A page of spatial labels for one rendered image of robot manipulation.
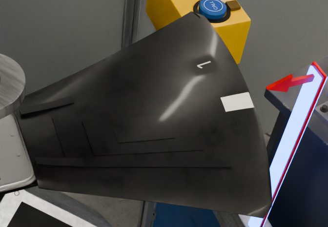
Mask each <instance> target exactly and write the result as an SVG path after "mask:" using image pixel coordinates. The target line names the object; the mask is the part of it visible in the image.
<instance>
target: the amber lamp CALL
mask: <svg viewBox="0 0 328 227"><path fill-rule="evenodd" d="M225 4H226V6H227V7H228V9H229V10H230V11H235V10H240V9H241V6H240V5H239V3H238V2H237V1H236V0H231V1H226V2H225Z"/></svg>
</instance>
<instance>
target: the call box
mask: <svg viewBox="0 0 328 227"><path fill-rule="evenodd" d="M221 1H222V2H223V3H224V4H225V3H226V1H231V0H221ZM199 4H200V0H147V2H146V13H147V15H148V16H149V18H150V20H151V22H152V23H153V25H154V27H155V28H156V30H157V31H158V30H159V29H161V28H163V27H165V26H166V25H168V24H170V23H172V22H173V21H175V20H177V19H179V18H180V17H182V16H184V15H185V14H187V13H189V12H191V11H192V12H195V13H198V14H200V12H199ZM226 9H227V10H226V13H225V16H224V17H223V18H221V19H209V18H207V19H208V21H209V22H210V23H211V25H212V26H213V27H214V29H215V30H216V31H217V33H218V34H219V36H220V37H221V38H222V40H223V42H224V43H225V45H226V46H227V48H228V49H229V51H230V53H231V54H232V56H233V58H234V60H235V62H236V63H237V64H239V63H240V60H241V57H242V53H243V49H244V46H245V42H246V38H247V35H248V31H249V27H250V24H251V20H250V18H249V16H248V15H247V14H246V12H245V11H244V10H243V8H242V7H241V9H240V10H235V11H230V10H229V9H228V7H227V6H226Z"/></svg>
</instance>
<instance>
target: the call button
mask: <svg viewBox="0 0 328 227"><path fill-rule="evenodd" d="M226 10H227V9H226V5H225V4H224V3H223V2H222V1H221V0H200V4H199V12H200V14H201V15H204V16H205V17H206V18H209V19H221V18H223V17H224V16H225V14H226Z"/></svg>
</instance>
